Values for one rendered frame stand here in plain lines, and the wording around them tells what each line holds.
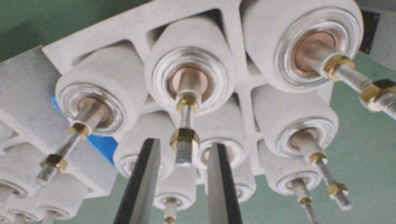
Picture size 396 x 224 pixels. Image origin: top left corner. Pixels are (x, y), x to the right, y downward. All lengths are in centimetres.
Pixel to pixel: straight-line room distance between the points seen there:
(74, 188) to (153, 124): 32
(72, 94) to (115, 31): 9
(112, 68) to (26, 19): 37
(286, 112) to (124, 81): 20
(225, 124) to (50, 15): 44
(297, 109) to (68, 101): 26
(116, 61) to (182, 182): 24
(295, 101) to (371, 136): 64
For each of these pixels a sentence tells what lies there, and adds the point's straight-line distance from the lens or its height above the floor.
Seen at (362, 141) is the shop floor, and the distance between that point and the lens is 86.
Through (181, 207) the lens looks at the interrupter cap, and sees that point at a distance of 39.
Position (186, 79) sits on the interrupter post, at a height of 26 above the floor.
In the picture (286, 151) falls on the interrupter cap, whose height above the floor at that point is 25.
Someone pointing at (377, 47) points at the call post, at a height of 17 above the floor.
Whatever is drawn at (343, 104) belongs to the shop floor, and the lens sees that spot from 66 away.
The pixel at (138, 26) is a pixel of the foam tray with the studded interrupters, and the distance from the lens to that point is 24.
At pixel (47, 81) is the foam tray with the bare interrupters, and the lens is 52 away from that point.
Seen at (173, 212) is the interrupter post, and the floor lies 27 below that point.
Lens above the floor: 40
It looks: 52 degrees down
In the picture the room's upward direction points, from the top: 180 degrees counter-clockwise
